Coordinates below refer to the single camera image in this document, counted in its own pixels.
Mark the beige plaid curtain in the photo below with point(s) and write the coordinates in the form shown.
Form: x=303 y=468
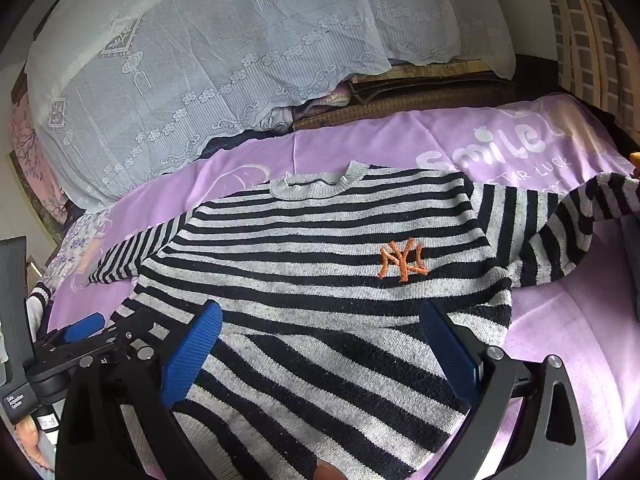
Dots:
x=580 y=35

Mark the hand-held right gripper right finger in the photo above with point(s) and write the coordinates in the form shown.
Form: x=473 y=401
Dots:
x=450 y=352

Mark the white lace cloth cover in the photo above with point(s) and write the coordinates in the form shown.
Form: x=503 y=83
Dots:
x=200 y=60

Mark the black grey striped sweater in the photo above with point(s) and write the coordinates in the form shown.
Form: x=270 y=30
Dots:
x=300 y=260

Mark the person's left hand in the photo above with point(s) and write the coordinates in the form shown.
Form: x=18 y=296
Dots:
x=25 y=436

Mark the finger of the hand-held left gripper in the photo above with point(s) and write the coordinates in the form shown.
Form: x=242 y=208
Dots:
x=82 y=328
x=131 y=332

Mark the colourful folded cloth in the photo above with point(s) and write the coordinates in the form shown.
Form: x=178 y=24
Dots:
x=327 y=99

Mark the dark grey cloth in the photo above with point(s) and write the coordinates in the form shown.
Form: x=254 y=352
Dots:
x=631 y=255

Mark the white garment striped cuff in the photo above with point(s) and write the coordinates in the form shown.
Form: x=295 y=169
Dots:
x=37 y=305

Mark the pink floral cloth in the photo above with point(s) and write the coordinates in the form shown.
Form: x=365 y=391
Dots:
x=30 y=160

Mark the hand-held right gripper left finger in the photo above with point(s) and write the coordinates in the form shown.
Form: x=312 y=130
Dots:
x=196 y=347

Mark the pale floral bed sheet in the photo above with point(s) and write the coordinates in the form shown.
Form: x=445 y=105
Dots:
x=75 y=245

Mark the brown woven mat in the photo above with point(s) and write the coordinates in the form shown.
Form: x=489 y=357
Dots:
x=400 y=99

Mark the dark navy cloth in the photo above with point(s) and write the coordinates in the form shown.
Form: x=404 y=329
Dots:
x=225 y=142

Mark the person's right hand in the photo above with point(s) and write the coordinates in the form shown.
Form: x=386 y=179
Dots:
x=328 y=472

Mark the purple printed blanket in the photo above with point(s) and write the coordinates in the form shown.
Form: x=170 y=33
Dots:
x=400 y=135

